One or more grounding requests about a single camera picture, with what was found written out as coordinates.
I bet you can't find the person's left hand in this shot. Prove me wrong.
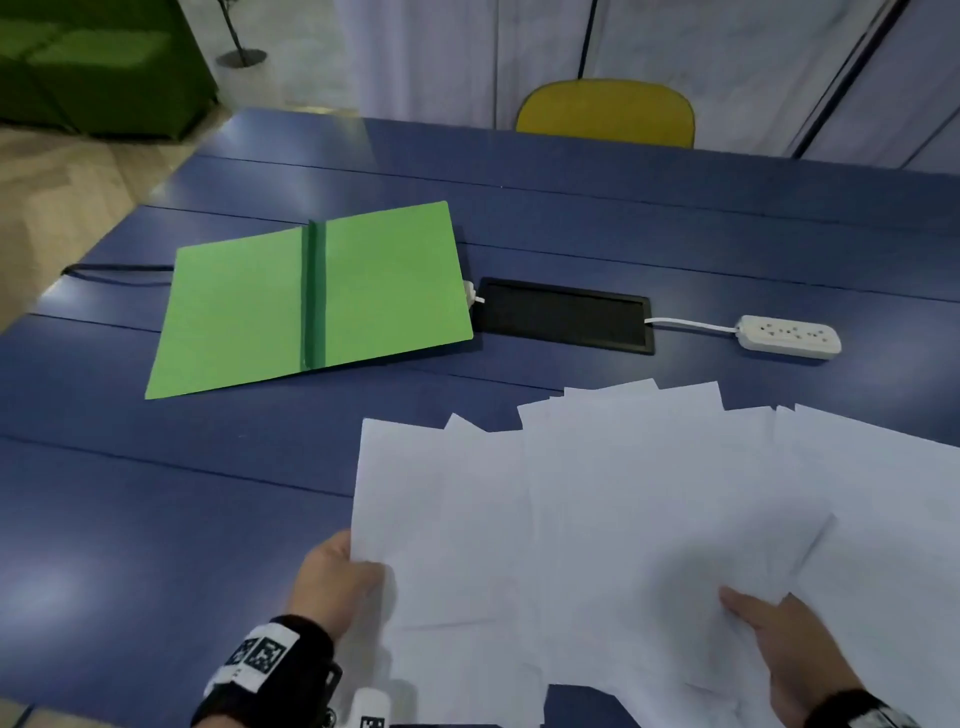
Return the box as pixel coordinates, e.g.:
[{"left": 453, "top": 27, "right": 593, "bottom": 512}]
[{"left": 288, "top": 528, "right": 388, "bottom": 643}]

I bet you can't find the person's right hand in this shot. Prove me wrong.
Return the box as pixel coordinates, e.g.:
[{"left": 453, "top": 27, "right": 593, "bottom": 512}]
[{"left": 718, "top": 586, "right": 864, "bottom": 728}]

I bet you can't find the pile of white papers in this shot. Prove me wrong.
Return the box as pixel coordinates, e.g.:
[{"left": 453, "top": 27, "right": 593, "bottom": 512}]
[{"left": 350, "top": 378, "right": 960, "bottom": 728}]

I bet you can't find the green folder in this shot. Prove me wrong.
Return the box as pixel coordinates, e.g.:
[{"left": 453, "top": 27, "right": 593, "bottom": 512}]
[{"left": 143, "top": 200, "right": 476, "bottom": 401}]

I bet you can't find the white power strip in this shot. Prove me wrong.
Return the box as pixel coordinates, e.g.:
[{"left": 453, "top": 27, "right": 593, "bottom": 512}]
[{"left": 734, "top": 314, "right": 843, "bottom": 361}]

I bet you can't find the white curtain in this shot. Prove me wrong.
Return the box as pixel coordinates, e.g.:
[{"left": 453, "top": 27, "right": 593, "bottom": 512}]
[{"left": 329, "top": 0, "right": 960, "bottom": 174}]

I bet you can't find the yellow chair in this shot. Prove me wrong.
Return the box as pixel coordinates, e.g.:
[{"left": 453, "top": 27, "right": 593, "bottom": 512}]
[{"left": 515, "top": 79, "right": 697, "bottom": 149}]

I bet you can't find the green sofa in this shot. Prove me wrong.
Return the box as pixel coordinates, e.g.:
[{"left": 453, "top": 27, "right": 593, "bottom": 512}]
[{"left": 0, "top": 0, "right": 220, "bottom": 142}]

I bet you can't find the green potted plant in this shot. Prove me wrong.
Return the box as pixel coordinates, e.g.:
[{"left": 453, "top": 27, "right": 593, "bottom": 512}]
[{"left": 215, "top": 0, "right": 249, "bottom": 58}]

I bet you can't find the black right wrist strap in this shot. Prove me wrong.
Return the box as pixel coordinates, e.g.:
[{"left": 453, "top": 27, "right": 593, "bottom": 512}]
[{"left": 803, "top": 688, "right": 920, "bottom": 728}]

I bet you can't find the black wrist strap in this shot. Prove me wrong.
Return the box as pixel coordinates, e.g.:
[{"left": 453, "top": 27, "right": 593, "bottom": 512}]
[
  {"left": 189, "top": 614, "right": 344, "bottom": 728},
  {"left": 803, "top": 688, "right": 920, "bottom": 728}
]

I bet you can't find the black left wrist strap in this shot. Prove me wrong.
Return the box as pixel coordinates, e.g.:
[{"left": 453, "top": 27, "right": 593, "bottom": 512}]
[{"left": 189, "top": 614, "right": 344, "bottom": 728}]

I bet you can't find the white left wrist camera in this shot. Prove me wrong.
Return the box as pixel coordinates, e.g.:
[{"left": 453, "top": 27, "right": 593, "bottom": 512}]
[{"left": 348, "top": 686, "right": 391, "bottom": 728}]

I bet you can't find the black table cable hatch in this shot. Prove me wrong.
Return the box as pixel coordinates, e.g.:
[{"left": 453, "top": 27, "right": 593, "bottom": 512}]
[{"left": 474, "top": 277, "right": 656, "bottom": 357}]

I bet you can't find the white power strip cable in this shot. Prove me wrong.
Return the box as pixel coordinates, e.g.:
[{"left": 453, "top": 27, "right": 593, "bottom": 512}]
[{"left": 643, "top": 317, "right": 740, "bottom": 333}]

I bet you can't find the thick black cable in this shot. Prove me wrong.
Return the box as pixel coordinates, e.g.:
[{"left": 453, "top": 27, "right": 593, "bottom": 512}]
[{"left": 59, "top": 262, "right": 175, "bottom": 283}]

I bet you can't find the thick black partition post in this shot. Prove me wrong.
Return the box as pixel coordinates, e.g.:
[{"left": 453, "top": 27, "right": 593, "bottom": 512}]
[{"left": 791, "top": 0, "right": 913, "bottom": 160}]

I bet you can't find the thin black partition post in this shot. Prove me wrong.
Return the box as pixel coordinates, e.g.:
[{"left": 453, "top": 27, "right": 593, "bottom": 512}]
[{"left": 577, "top": 0, "right": 600, "bottom": 80}]

